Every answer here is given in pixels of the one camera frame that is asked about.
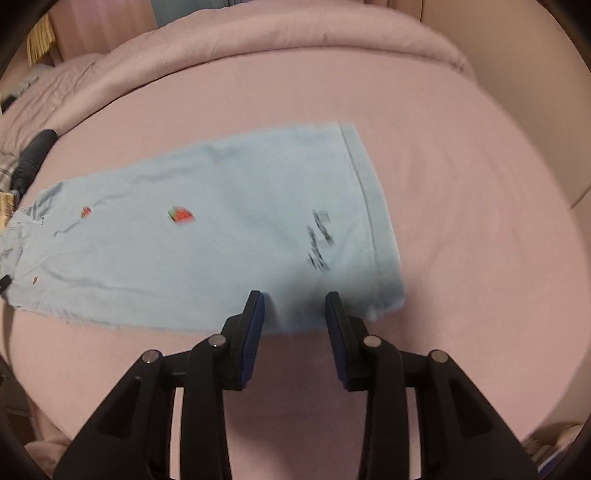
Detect pink bed sheet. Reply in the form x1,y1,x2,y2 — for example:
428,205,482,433
0,43,583,480

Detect dark grey folded garment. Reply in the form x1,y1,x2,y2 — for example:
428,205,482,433
10,129,58,198

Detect pink folded duvet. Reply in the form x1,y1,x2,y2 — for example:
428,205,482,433
1,1,475,160

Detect yellow cartoon print garment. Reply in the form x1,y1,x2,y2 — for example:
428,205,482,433
0,191,20,231

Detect yellow tassel fabric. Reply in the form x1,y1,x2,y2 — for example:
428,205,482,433
26,14,57,66

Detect light blue denim pants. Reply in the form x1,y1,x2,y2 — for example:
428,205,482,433
1,123,405,333

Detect plaid pillow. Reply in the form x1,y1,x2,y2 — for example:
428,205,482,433
0,152,20,192

